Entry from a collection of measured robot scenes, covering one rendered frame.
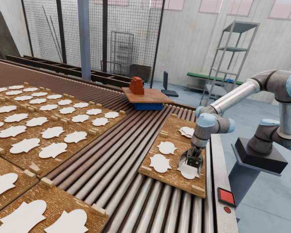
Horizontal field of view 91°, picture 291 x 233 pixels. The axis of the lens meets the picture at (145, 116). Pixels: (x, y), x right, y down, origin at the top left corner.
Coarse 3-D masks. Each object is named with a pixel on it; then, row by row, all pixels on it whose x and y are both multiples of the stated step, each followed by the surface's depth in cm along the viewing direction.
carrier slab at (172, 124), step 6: (168, 120) 137; (174, 120) 139; (180, 120) 141; (186, 120) 143; (168, 126) 126; (174, 126) 128; (180, 126) 129; (186, 126) 131; (192, 126) 132; (168, 132) 117; (174, 132) 118; (174, 138) 110; (180, 138) 111; (186, 138) 112
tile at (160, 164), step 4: (156, 156) 87; (160, 156) 88; (152, 160) 84; (156, 160) 84; (160, 160) 84; (164, 160) 85; (168, 160) 85; (152, 164) 81; (156, 164) 81; (160, 164) 82; (164, 164) 82; (168, 164) 83; (156, 168) 78; (160, 168) 79; (164, 168) 79; (168, 168) 80; (160, 172) 76; (164, 172) 77
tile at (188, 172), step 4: (184, 164) 84; (180, 168) 81; (184, 168) 81; (188, 168) 82; (192, 168) 82; (196, 168) 83; (184, 172) 78; (188, 172) 79; (192, 172) 79; (196, 172) 80; (184, 176) 76; (188, 176) 76; (192, 176) 77; (196, 176) 77
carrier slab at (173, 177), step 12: (156, 144) 100; (180, 144) 104; (168, 156) 90; (180, 156) 92; (204, 156) 95; (204, 168) 85; (168, 180) 73; (180, 180) 74; (192, 180) 75; (204, 180) 76; (192, 192) 69; (204, 192) 70
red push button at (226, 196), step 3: (219, 189) 74; (222, 192) 72; (225, 192) 72; (228, 192) 72; (222, 195) 70; (225, 195) 71; (228, 195) 71; (231, 195) 71; (222, 198) 69; (225, 198) 69; (228, 198) 69; (231, 198) 69; (228, 201) 68; (231, 201) 68
